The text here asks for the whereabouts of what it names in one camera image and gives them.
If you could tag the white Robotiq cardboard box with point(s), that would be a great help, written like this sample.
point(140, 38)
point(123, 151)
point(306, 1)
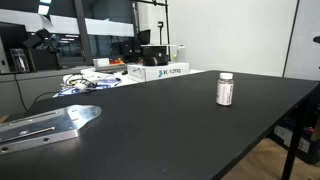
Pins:
point(156, 70)

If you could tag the small white box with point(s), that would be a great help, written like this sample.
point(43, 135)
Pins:
point(101, 62)

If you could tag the black computer monitor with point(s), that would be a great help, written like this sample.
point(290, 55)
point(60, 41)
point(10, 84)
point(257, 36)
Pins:
point(144, 36)

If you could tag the orange red small object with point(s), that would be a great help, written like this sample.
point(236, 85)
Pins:
point(116, 61)

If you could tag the black vertical frame post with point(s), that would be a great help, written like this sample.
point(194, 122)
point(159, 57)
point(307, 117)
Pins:
point(83, 33)

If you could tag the white pill bottle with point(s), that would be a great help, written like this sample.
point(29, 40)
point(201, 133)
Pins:
point(225, 91)

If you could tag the black storage box with labels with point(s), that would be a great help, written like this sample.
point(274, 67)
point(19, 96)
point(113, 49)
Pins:
point(305, 141)

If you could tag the aluminium mounting plate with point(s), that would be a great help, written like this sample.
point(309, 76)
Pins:
point(43, 125)

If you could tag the black table leg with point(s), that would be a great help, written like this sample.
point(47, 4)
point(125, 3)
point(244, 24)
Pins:
point(293, 146)

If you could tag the black stand with round head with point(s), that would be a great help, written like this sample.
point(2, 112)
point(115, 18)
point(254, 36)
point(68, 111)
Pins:
point(160, 31)

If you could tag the blue plastic sheet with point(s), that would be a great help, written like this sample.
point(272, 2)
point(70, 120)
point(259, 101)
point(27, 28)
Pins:
point(105, 84)

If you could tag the black device with grey top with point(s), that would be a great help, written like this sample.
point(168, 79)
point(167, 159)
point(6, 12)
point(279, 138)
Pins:
point(154, 55)

